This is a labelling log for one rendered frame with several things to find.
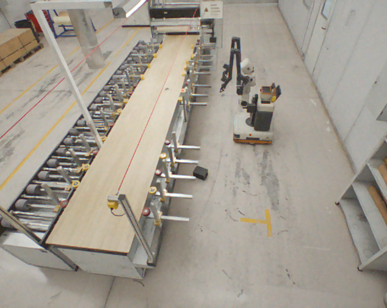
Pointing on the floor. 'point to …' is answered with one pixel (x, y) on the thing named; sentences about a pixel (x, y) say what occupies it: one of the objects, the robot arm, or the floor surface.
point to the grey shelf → (368, 253)
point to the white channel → (59, 49)
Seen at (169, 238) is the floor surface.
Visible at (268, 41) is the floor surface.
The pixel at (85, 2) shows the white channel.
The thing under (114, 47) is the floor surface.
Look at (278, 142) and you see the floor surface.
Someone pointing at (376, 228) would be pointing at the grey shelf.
